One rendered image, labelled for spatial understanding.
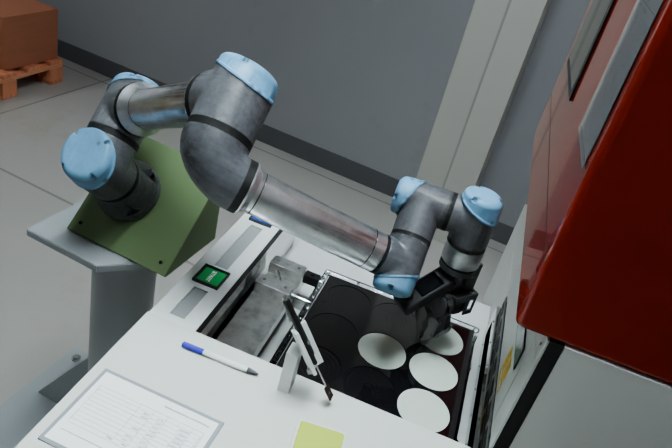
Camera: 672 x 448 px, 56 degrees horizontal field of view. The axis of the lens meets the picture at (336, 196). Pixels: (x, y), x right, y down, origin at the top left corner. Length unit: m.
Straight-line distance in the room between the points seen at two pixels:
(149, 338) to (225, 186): 0.30
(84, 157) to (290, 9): 2.47
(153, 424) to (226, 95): 0.51
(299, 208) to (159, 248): 0.53
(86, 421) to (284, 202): 0.44
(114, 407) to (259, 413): 0.22
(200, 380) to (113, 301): 0.65
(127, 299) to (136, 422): 0.70
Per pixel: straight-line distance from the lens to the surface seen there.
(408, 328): 1.37
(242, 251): 1.36
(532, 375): 0.99
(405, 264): 1.11
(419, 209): 1.14
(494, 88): 3.10
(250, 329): 1.29
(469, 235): 1.16
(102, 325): 1.75
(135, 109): 1.33
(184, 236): 1.48
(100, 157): 1.36
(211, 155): 1.01
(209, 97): 1.05
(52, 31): 4.35
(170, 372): 1.08
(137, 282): 1.64
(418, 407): 1.22
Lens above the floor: 1.76
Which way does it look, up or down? 29 degrees down
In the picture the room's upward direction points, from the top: 15 degrees clockwise
